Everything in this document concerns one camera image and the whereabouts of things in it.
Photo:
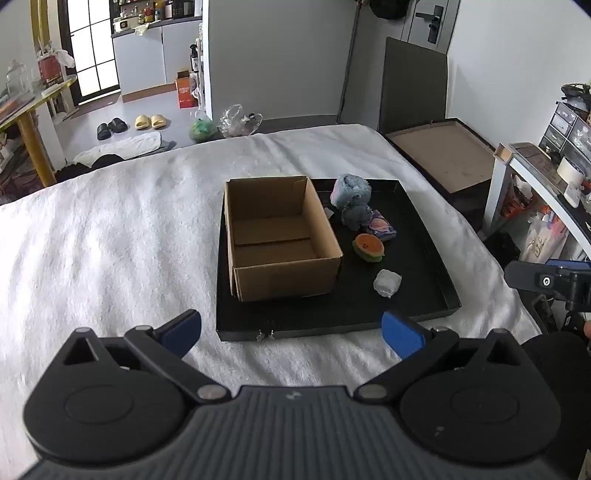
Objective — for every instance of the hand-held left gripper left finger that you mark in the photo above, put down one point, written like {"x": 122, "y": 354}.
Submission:
{"x": 181, "y": 333}

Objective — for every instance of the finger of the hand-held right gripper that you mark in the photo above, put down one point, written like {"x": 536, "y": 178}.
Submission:
{"x": 526, "y": 277}

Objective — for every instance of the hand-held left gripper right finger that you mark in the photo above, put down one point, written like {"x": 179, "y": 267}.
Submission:
{"x": 400, "y": 334}

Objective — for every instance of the black tray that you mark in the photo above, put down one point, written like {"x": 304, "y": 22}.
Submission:
{"x": 369, "y": 314}

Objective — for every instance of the hamburger plush toy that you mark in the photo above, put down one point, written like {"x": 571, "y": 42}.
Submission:
{"x": 368, "y": 247}

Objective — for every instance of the purple printed packet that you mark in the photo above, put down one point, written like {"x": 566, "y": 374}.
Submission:
{"x": 381, "y": 227}

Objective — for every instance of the brown cardboard box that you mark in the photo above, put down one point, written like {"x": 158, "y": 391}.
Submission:
{"x": 286, "y": 277}

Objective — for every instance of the large fluffy blue plush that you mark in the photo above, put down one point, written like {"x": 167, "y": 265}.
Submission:
{"x": 351, "y": 189}

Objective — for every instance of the person's right hand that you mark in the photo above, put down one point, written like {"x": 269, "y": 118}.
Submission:
{"x": 587, "y": 331}

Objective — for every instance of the white shopping bag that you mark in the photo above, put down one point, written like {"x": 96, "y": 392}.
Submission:
{"x": 542, "y": 240}

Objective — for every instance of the person's leg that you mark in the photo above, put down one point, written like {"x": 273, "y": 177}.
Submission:
{"x": 554, "y": 350}

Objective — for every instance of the white side desk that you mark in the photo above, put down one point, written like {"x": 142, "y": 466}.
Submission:
{"x": 521, "y": 166}

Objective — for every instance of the white cup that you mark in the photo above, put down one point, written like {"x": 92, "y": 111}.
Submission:
{"x": 570, "y": 170}

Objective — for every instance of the white fluffy blanket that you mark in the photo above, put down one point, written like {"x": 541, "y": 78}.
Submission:
{"x": 115, "y": 230}

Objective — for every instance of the small grey-blue plush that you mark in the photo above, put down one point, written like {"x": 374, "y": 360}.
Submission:
{"x": 355, "y": 216}

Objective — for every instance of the black box with brown inside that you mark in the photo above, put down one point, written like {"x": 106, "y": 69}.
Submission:
{"x": 448, "y": 157}

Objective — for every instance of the grey drawer organizer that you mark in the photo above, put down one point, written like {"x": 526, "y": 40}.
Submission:
{"x": 565, "y": 127}

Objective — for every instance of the black clothing pile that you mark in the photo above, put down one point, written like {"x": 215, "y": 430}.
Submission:
{"x": 92, "y": 166}

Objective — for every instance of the white floor towel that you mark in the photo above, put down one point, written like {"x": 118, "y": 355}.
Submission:
{"x": 124, "y": 145}

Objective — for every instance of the green plastic bag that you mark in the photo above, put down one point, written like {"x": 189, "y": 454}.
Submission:
{"x": 202, "y": 129}

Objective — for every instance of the yellow slipper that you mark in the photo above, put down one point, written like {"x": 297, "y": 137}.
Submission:
{"x": 158, "y": 121}
{"x": 142, "y": 122}

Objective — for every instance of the black slipper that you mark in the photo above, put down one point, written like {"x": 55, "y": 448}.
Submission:
{"x": 118, "y": 125}
{"x": 103, "y": 131}

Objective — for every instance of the clear plastic bag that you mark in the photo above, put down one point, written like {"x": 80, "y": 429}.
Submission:
{"x": 238, "y": 121}

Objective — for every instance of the dark leaning board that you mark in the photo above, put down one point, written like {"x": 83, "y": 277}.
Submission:
{"x": 413, "y": 87}

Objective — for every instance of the orange carton box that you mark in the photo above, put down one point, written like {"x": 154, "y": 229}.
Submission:
{"x": 185, "y": 91}

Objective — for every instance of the yellow round table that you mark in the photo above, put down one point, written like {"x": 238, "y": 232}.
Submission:
{"x": 27, "y": 124}

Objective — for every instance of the black door lock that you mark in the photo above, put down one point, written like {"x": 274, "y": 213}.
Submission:
{"x": 430, "y": 23}

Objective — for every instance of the white kitchen cabinet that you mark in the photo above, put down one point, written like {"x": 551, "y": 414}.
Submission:
{"x": 143, "y": 60}

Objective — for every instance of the dark bottle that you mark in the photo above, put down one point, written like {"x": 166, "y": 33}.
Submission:
{"x": 195, "y": 57}

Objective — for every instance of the red canister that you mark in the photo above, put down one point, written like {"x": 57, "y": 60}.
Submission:
{"x": 50, "y": 69}

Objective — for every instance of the glass jar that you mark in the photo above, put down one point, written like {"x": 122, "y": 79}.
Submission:
{"x": 18, "y": 81}

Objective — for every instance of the black framed glass door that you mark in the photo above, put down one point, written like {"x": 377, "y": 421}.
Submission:
{"x": 92, "y": 46}

